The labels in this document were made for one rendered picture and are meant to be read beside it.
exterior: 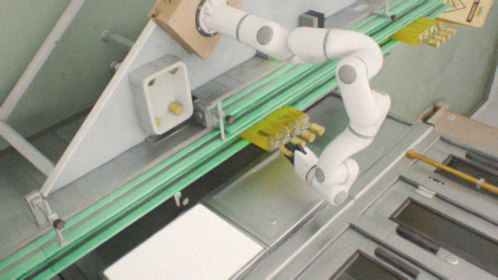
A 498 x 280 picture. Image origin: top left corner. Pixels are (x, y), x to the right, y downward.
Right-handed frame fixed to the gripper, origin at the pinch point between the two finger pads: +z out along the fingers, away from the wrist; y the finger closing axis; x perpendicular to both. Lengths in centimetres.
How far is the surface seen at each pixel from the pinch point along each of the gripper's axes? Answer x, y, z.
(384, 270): -3, -18, -47
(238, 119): 9.6, 5.8, 20.7
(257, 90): -0.8, 13.4, 23.5
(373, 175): -26.5, -12.8, -15.0
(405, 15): -105, 8, 54
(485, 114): -500, -304, 247
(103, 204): 66, 3, 6
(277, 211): 13.1, -13.1, -11.7
